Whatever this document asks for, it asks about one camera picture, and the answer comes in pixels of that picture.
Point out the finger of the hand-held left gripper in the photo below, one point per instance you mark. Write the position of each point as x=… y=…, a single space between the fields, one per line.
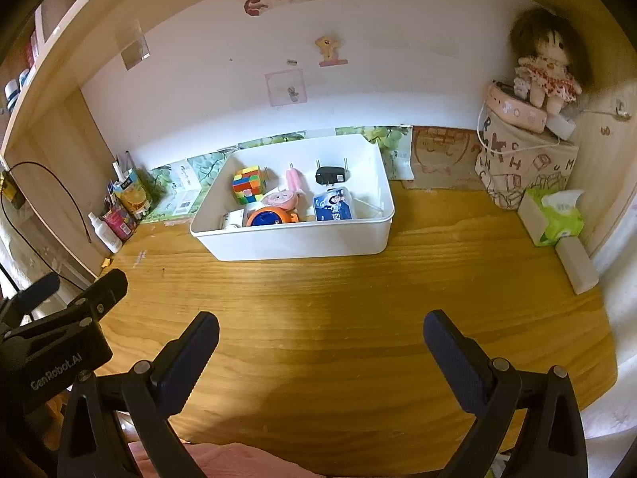
x=37 y=294
x=104 y=291

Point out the wooden desk hutch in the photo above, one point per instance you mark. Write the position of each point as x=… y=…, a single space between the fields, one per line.
x=50 y=159

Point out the black power adapter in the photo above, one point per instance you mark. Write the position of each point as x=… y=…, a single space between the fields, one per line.
x=331 y=174

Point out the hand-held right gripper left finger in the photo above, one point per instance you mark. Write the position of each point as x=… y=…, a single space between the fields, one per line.
x=185 y=361

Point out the multicoloured puzzle cube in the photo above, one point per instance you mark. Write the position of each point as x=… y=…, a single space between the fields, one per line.
x=247 y=184

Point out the pink fleece clothing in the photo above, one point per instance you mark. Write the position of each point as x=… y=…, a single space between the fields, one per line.
x=234 y=463

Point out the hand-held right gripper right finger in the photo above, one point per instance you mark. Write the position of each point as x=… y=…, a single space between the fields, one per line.
x=455 y=358

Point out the white plastic storage bin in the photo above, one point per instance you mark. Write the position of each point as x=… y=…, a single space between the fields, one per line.
x=298 y=241

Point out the white handheld game console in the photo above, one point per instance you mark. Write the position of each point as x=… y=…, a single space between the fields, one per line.
x=233 y=220

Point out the white tube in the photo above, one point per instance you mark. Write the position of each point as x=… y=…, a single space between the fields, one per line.
x=121 y=167

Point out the row of books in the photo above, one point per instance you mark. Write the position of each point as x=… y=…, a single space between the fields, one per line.
x=32 y=50

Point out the pink plastic toy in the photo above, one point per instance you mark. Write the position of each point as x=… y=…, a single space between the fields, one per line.
x=279 y=200

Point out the yellow tag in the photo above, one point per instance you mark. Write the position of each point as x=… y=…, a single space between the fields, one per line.
x=10 y=189

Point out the white cardboard box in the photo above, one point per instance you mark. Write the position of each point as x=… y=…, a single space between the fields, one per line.
x=181 y=189

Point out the blue dental floss box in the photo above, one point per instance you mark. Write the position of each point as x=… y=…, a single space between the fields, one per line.
x=333 y=205

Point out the pink square wall sticker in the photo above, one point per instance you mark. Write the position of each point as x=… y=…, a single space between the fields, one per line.
x=283 y=87

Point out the white rectangular box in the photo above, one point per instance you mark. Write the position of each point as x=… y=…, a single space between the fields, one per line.
x=577 y=265

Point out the white charger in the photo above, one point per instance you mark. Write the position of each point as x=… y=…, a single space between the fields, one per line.
x=560 y=127

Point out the small metal wall hook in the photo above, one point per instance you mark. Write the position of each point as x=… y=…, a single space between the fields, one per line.
x=622 y=109

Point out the green leaf wall strip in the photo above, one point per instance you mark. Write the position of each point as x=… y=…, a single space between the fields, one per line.
x=211 y=167

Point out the red wall sticker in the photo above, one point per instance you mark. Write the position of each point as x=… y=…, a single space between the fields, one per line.
x=255 y=6

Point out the orange round toy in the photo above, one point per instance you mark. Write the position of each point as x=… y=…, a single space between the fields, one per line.
x=268 y=217

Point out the doll with brown hair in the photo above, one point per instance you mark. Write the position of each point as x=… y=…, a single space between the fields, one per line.
x=547 y=67

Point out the printed fabric storage bag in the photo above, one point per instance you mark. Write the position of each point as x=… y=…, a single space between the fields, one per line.
x=522 y=169

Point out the brown cartoon card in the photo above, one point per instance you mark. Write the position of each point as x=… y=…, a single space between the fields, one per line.
x=445 y=157

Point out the pink hair roller clip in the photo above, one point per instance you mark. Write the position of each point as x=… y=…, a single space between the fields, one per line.
x=294 y=179

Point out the yellow bear wall sticker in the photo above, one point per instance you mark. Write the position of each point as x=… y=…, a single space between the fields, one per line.
x=331 y=50

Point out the pink can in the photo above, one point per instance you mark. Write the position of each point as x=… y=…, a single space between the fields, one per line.
x=122 y=221

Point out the white spray bottle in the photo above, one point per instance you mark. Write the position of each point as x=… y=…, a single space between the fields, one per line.
x=107 y=234

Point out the green tissue pack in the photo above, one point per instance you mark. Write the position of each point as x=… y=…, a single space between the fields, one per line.
x=552 y=219

